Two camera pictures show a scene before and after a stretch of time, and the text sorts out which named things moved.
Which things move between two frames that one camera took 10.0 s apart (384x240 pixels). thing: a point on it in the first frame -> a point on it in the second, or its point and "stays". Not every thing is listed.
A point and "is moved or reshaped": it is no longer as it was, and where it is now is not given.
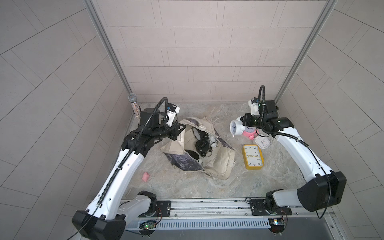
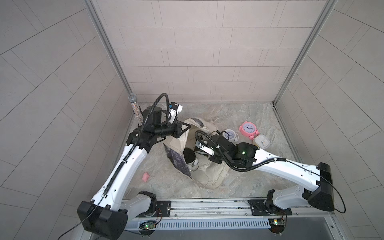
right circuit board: x=277 y=225 stays
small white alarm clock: x=263 y=142 stays
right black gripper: x=247 y=121 -> x=214 y=159
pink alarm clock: x=250 y=132 stays
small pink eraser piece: x=145 y=176 stays
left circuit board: x=147 y=225 stays
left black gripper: x=174 y=130 stays
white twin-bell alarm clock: x=236 y=127 -> x=231 y=135
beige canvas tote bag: x=201 y=148 is moved or reshaped
